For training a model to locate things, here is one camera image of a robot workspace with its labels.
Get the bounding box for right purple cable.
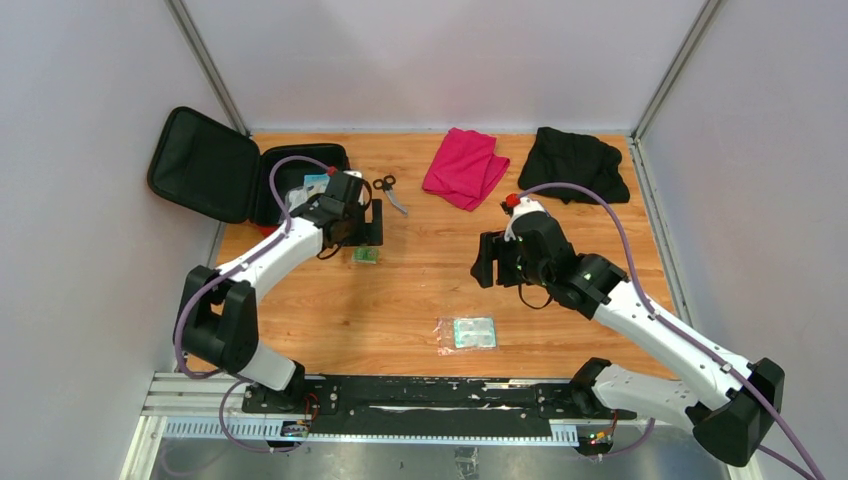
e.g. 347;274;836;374
519;182;829;480

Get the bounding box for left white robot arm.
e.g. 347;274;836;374
173;170;382;413

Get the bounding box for teal blister pack in bag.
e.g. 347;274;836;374
434;316;498;356

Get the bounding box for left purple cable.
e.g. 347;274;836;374
173;155;333;456

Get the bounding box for purple cable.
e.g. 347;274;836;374
519;182;829;480
173;155;333;456

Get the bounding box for small green medicine box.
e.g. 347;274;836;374
351;246;379;265

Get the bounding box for black folded cloth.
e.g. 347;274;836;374
517;127;631;204

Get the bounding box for pink folded cloth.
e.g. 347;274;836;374
422;128;510;212

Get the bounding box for teal packet in case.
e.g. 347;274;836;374
303;174;330;194

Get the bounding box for red black medicine kit case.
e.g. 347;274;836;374
147;106;350;227

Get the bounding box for clear bag of swabs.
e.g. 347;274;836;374
285;185;325;215

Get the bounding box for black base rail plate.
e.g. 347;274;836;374
241;375;635;441

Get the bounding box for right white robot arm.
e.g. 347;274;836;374
470;211;785;467

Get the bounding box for black handled scissors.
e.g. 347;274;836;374
372;174;408;217

